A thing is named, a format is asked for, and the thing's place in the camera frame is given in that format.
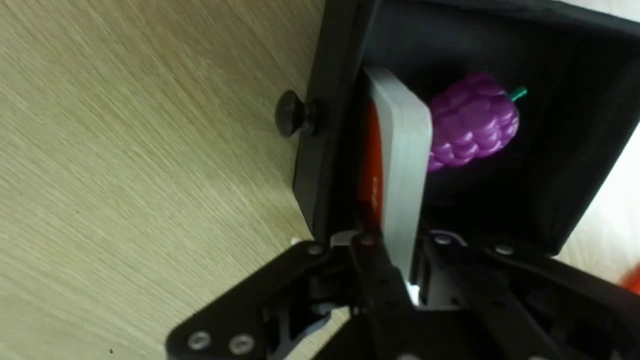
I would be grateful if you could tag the black fabric box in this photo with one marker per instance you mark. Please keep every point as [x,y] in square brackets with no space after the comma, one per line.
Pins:
[573,132]

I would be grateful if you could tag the purple grape toy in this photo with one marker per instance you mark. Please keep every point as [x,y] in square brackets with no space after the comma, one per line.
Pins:
[472,127]

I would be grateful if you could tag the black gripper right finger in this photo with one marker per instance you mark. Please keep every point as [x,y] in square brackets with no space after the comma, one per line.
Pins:
[532,307]

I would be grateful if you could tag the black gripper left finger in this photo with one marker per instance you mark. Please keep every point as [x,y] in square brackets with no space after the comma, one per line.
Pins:
[266,307]

